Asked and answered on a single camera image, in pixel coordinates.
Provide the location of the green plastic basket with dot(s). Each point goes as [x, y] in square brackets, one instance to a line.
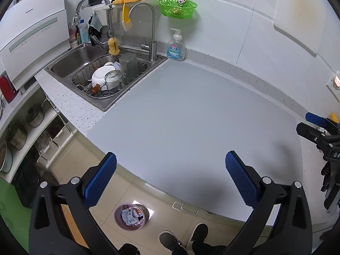
[178, 12]

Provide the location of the glass lid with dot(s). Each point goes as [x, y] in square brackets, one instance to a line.
[115, 79]

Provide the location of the white socket red light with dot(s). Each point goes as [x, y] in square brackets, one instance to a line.
[335, 83]

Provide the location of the black white sneaker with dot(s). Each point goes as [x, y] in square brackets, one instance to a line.
[170, 241]
[198, 233]

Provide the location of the orange floor mat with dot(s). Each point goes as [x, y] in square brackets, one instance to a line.
[73, 225]

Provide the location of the white storage bin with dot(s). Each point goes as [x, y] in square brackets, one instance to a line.
[46, 154]
[62, 135]

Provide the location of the large steel pot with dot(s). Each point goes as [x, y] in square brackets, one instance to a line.
[17, 136]

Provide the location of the white countertop dishwasher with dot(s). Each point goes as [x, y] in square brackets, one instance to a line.
[34, 32]

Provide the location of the pink bottle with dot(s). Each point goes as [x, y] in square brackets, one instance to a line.
[72, 35]

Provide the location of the pale teal bowl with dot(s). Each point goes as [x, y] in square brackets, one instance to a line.
[5, 156]

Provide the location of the yellow dish brush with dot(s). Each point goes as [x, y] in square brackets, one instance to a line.
[126, 18]

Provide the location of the stainless steel sink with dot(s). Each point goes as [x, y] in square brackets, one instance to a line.
[71, 61]

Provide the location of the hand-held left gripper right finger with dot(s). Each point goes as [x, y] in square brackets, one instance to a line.
[241, 183]

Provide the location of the yellow hanging sponge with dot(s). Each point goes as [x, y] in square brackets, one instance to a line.
[113, 47]

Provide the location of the tall stainless gooseneck faucet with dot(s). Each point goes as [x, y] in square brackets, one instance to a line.
[152, 50]

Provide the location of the person's dark trousers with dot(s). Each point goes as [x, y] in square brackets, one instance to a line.
[202, 251]

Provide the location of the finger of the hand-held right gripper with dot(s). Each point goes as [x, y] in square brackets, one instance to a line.
[308, 131]
[316, 118]

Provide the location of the red canister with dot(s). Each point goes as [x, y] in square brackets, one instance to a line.
[7, 87]

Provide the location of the white shelf unit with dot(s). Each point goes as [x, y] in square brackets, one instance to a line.
[29, 95]

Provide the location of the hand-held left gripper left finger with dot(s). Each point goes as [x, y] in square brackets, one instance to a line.
[101, 183]

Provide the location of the blue white bottle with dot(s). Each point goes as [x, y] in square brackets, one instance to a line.
[83, 34]

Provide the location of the white panda suction hook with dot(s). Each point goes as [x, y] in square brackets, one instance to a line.
[181, 1]

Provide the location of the grey translucent container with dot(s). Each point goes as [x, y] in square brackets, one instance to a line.
[128, 66]

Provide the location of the white hanging box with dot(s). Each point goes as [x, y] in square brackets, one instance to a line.
[102, 12]

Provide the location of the round purple waste bin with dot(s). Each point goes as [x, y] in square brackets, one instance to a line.
[118, 217]

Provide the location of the black bag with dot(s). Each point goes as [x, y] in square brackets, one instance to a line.
[26, 186]

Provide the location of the clear soap pump bottle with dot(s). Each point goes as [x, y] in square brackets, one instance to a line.
[175, 49]

